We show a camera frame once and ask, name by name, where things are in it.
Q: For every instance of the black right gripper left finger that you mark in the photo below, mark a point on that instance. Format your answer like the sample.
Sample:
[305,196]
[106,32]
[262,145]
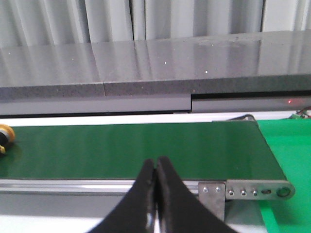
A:
[136,212]

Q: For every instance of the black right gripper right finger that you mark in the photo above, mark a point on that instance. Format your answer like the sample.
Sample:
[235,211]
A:
[178,209]

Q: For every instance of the yellow black push button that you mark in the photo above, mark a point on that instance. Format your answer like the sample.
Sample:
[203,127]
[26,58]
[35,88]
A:
[7,135]

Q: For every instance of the green conveyor belt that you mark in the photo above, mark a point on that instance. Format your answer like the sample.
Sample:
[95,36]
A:
[198,151]

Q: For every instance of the grey right cabinet panel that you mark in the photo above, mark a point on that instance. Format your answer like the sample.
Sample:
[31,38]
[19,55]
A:
[250,104]

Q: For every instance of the grey cabinet panel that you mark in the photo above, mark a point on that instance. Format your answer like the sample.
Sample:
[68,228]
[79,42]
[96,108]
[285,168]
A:
[94,105]
[250,104]

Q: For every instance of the grey cabinet front panel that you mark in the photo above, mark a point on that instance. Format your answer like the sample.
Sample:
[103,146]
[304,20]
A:
[94,105]

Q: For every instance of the bright green mat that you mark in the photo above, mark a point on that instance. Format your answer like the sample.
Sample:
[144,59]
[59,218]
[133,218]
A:
[290,141]

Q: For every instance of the dark grey stone countertop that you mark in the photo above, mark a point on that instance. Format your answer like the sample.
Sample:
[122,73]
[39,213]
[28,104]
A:
[235,63]

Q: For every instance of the white pleated curtain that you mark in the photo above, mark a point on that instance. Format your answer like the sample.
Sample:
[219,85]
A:
[56,22]

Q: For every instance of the metal conveyor end bracket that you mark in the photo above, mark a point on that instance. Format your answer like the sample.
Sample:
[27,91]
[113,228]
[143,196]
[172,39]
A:
[213,194]

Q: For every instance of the aluminium conveyor side rail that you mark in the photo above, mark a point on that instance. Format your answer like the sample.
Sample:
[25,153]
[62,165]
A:
[76,187]

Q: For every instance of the green circuit board with wires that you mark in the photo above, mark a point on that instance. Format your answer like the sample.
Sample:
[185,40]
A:
[302,114]

